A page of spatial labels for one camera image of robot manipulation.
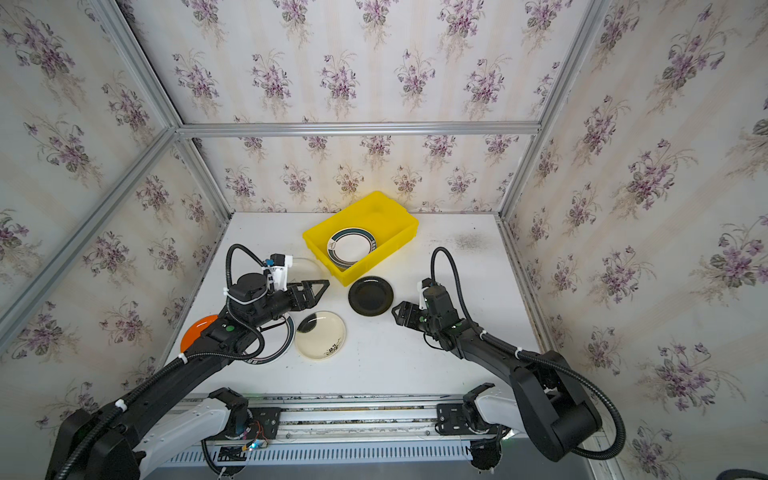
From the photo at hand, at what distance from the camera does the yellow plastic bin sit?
1.01 metres

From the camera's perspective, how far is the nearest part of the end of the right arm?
662mm

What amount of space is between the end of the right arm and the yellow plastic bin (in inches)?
10.1
